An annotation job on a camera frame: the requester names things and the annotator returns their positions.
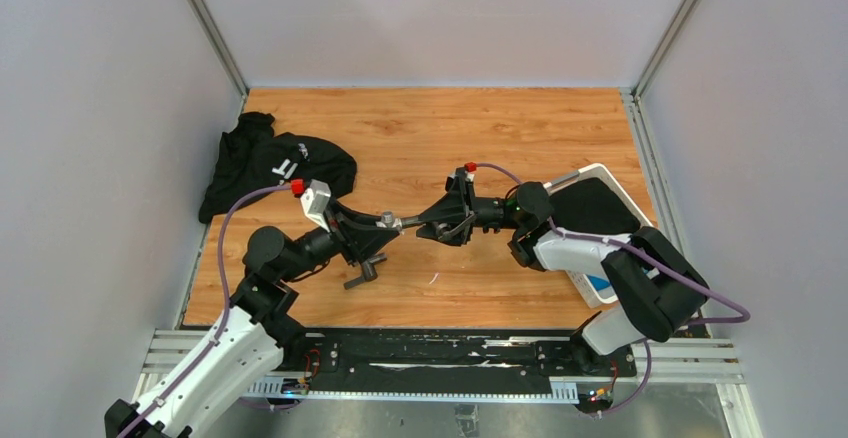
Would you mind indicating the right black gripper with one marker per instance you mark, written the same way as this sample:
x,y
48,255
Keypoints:
x,y
454,207

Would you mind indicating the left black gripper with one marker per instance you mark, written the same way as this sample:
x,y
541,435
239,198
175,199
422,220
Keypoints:
x,y
355,233

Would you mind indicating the grey tee pipe fitting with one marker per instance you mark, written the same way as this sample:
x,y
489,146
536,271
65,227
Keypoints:
x,y
389,220

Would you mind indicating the grey faucet with lever handle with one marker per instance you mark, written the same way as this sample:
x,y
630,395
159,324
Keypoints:
x,y
451,233

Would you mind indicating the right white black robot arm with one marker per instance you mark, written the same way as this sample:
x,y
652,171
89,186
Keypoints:
x,y
657,291

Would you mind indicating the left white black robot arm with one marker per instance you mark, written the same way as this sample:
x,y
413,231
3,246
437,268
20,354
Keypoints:
x,y
255,332

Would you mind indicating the black cloth with white print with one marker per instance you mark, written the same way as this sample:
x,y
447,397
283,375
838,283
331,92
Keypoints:
x,y
252,156

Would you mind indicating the black cloth in basket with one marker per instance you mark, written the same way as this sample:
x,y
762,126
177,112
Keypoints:
x,y
590,206

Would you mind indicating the blue cloth in basket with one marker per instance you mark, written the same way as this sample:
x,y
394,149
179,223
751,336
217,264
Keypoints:
x,y
598,283

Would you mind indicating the white plastic basket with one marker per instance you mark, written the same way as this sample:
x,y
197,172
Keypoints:
x,y
580,254

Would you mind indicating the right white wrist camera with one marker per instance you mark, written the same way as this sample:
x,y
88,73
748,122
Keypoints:
x,y
465,173

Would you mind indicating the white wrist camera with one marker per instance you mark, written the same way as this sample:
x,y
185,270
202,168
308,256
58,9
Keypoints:
x,y
314,201
465,173

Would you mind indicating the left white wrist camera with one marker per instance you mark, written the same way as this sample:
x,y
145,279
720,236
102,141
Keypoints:
x,y
314,201

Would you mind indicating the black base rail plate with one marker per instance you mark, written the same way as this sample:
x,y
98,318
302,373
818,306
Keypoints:
x,y
442,364

